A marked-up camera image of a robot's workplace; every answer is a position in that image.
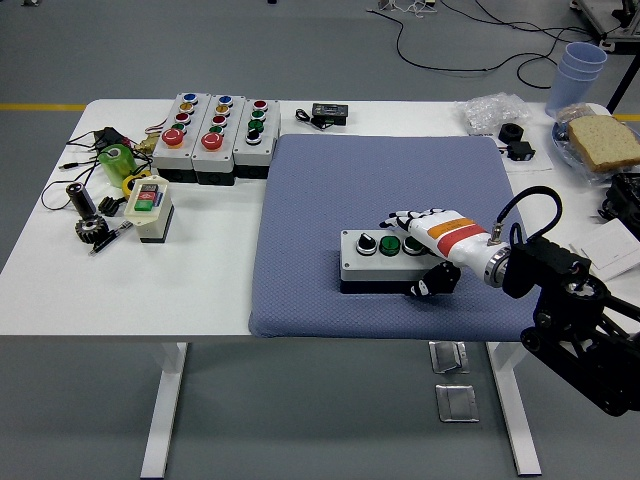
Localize metal floor plate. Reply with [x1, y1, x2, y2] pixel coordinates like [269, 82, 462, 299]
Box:
[433, 383, 480, 425]
[428, 340, 471, 375]

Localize black bevel gear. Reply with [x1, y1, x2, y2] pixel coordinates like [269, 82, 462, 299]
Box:
[74, 215, 110, 246]

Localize metal frame stand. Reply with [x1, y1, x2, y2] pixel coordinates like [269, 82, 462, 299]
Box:
[569, 0, 640, 114]

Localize clear plastic bag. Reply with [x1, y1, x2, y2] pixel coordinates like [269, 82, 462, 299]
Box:
[453, 92, 531, 137]

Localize thin black meter cable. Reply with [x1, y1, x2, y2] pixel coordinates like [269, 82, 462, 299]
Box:
[293, 107, 331, 132]

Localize cream switch box green red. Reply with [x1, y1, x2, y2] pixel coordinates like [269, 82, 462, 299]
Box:
[123, 174, 176, 245]

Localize white table leg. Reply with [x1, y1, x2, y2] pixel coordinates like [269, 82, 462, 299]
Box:
[139, 342, 189, 479]
[485, 342, 543, 476]

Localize stack of pale blue cups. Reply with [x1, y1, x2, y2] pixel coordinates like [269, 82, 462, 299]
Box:
[544, 42, 609, 119]

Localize thin black cable loop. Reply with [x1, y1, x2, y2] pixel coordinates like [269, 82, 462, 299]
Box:
[39, 158, 109, 211]

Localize grey four-button box with selector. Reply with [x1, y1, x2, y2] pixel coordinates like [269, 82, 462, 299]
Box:
[339, 229, 454, 295]

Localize bread slice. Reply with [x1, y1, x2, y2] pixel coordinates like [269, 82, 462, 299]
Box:
[565, 115, 640, 174]

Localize black servo motor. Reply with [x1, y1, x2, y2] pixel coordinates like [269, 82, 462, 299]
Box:
[499, 141, 535, 163]

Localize black floor cable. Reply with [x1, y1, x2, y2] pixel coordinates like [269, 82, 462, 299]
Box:
[367, 0, 601, 90]

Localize green translucent tape roll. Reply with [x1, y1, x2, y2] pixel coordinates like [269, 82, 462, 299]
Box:
[97, 143, 137, 190]

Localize black digital meter module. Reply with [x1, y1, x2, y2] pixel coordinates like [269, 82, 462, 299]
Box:
[310, 102, 351, 127]

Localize black silver probe pen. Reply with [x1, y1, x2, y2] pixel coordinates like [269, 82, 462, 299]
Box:
[88, 219, 135, 258]

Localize black mechanical part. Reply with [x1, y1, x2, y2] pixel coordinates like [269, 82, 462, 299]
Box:
[597, 172, 640, 226]

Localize black metal cylinder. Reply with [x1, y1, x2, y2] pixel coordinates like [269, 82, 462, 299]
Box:
[65, 182, 97, 219]

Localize yellow tape roll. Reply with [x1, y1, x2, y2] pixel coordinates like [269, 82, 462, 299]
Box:
[121, 170, 152, 196]

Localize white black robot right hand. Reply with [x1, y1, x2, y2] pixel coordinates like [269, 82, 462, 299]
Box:
[377, 206, 502, 300]

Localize black power adapter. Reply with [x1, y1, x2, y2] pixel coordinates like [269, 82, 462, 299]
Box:
[94, 127, 132, 151]

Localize small black toothed part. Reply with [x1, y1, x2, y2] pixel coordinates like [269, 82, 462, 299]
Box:
[97, 196, 126, 218]

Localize grey five-button control box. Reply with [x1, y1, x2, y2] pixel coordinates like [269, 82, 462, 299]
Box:
[191, 93, 247, 187]
[150, 92, 212, 184]

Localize blue-grey padded mat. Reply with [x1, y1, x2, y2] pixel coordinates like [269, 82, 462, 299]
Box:
[248, 132, 554, 345]

